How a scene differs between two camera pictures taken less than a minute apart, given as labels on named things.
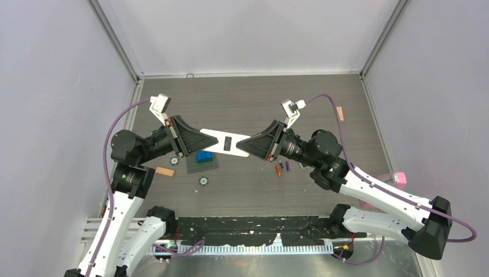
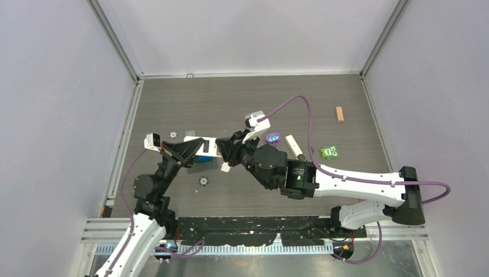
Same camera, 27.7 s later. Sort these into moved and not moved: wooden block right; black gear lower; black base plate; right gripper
Moved: right gripper
Not moved: black base plate; black gear lower; wooden block right
